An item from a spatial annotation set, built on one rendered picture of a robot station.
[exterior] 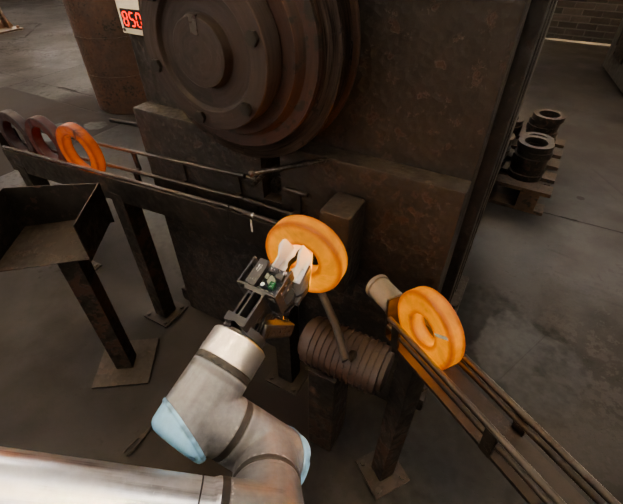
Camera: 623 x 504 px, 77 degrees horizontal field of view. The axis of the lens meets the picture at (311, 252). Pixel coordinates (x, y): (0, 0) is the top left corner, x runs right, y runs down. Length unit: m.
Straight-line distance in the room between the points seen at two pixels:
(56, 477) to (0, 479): 0.05
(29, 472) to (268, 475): 0.24
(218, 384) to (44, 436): 1.15
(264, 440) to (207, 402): 0.09
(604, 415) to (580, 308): 0.51
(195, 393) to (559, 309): 1.71
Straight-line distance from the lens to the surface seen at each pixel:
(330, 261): 0.68
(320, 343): 0.97
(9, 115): 1.81
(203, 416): 0.57
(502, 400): 0.78
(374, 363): 0.94
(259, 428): 0.60
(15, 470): 0.52
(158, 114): 1.26
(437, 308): 0.72
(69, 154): 1.60
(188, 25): 0.80
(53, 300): 2.10
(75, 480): 0.51
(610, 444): 1.72
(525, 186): 2.53
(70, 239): 1.31
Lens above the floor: 1.30
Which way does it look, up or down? 41 degrees down
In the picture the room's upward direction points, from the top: straight up
